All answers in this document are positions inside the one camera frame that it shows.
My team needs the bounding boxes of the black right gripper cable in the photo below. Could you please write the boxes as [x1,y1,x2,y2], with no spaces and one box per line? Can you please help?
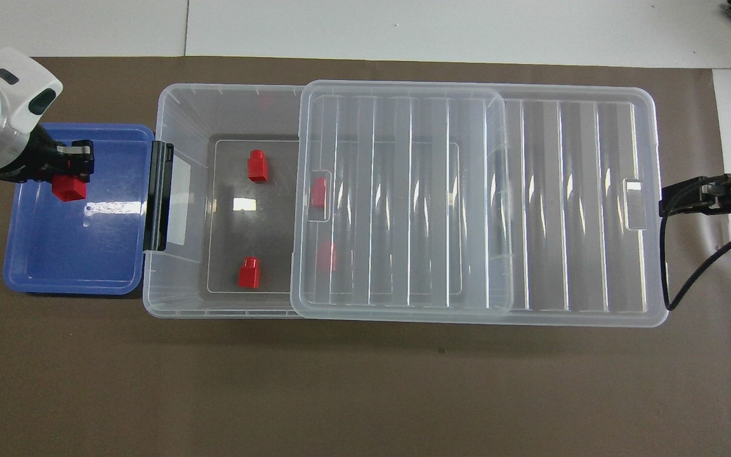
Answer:
[660,182,731,312]

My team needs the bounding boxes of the brown table mat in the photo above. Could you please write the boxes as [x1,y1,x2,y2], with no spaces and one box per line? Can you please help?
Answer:
[0,56,731,457]

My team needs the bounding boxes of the red block with white sticker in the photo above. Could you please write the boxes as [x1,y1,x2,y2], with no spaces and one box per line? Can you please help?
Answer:
[51,176,89,203]

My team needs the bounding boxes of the blue plastic tray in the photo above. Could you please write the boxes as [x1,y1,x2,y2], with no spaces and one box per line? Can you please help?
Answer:
[3,123,155,296]

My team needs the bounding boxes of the black box latch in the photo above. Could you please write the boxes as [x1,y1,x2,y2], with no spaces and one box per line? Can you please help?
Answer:
[143,141,175,252]

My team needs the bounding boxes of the clear ribbed box lid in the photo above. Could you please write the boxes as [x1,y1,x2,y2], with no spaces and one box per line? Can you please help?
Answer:
[290,79,670,329]

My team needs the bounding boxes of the clear plastic storage box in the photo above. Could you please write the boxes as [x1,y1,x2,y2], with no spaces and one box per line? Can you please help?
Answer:
[142,83,520,319]

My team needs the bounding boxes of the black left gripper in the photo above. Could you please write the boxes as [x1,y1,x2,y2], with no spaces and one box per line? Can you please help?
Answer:
[15,124,95,186]

